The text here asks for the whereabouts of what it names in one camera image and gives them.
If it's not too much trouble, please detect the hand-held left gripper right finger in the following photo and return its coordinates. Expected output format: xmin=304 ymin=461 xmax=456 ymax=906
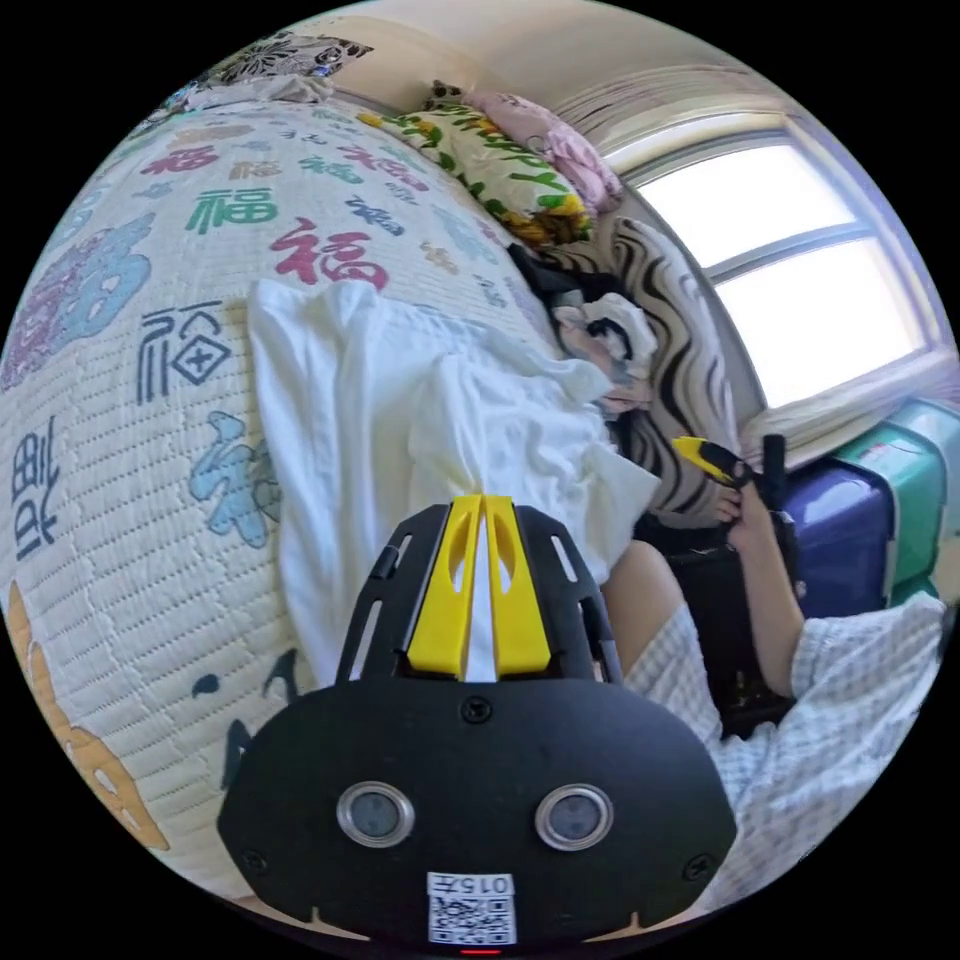
xmin=485 ymin=495 xmax=551 ymax=681

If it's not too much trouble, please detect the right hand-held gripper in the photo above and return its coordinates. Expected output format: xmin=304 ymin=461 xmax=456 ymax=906
xmin=671 ymin=436 xmax=802 ymax=598

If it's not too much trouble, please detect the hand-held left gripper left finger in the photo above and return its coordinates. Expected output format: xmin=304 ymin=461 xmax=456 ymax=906
xmin=407 ymin=495 xmax=484 ymax=681

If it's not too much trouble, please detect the white t-shirt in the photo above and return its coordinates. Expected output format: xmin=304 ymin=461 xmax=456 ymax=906
xmin=246 ymin=279 xmax=664 ymax=685

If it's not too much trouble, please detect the person's right forearm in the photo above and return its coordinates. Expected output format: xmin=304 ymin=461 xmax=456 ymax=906
xmin=738 ymin=536 xmax=811 ymax=700

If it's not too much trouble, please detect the person's right hand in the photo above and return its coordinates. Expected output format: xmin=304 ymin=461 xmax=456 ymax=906
xmin=714 ymin=479 xmax=774 ymax=560

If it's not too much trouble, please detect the black striped beige pillow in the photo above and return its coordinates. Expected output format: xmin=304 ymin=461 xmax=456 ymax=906
xmin=603 ymin=215 xmax=751 ymax=532

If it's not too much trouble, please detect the purple suitcase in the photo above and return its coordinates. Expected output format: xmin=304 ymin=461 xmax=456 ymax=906
xmin=772 ymin=453 xmax=898 ymax=620

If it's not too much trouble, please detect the pile of clothes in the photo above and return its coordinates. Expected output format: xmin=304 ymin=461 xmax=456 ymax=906
xmin=508 ymin=241 xmax=661 ymax=421

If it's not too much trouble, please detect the window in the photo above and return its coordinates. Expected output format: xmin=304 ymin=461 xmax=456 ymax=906
xmin=599 ymin=110 xmax=948 ymax=421

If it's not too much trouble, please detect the green suitcase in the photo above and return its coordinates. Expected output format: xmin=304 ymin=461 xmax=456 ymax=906
xmin=828 ymin=397 xmax=960 ymax=610

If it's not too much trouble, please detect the person's body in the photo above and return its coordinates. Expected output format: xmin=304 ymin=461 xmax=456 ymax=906
xmin=599 ymin=538 xmax=955 ymax=928

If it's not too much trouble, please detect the bed with printed quilt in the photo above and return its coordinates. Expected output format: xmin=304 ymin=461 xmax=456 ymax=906
xmin=0 ymin=91 xmax=571 ymax=901

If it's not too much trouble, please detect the pink pillow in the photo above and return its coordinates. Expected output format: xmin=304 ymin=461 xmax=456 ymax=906
xmin=466 ymin=91 xmax=625 ymax=220

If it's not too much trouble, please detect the yellow green floral pillow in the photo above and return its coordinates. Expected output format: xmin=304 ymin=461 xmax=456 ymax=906
xmin=358 ymin=80 xmax=595 ymax=245

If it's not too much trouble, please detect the black white floral pillow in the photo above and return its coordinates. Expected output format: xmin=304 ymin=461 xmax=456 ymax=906
xmin=208 ymin=29 xmax=375 ymax=90

